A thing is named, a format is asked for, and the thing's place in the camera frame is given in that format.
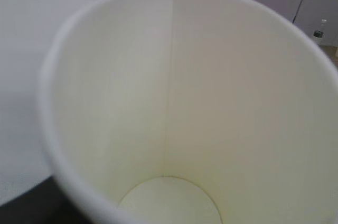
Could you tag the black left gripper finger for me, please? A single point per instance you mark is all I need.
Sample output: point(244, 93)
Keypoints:
point(45, 203)

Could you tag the white paper cup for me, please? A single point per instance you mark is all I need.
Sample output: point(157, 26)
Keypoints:
point(190, 111)

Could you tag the small dark-capped bottle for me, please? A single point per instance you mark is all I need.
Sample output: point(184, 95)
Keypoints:
point(318, 34)

